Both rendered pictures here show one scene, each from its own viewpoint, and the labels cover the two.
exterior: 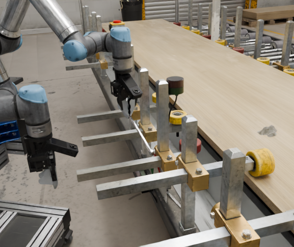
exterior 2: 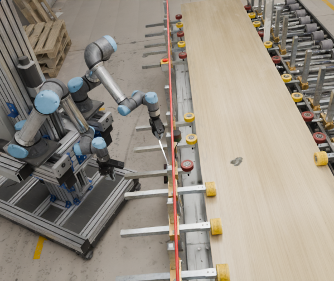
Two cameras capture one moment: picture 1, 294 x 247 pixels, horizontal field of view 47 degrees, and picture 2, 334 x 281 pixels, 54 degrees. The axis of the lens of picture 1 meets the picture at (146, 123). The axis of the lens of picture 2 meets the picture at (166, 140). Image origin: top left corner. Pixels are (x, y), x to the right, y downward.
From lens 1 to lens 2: 1.13 m
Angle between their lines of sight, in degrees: 23
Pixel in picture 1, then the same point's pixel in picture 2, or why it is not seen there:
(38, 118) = (101, 154)
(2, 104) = (84, 148)
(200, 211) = (195, 198)
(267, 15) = not seen: outside the picture
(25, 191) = (117, 149)
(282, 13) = not seen: outside the picture
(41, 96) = (102, 145)
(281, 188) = (216, 205)
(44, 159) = (106, 170)
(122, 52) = (151, 108)
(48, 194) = (131, 154)
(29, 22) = not seen: outside the picture
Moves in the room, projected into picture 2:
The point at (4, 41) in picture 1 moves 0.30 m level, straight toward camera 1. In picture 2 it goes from (91, 84) to (90, 107)
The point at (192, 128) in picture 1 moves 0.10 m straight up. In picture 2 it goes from (170, 172) to (168, 159)
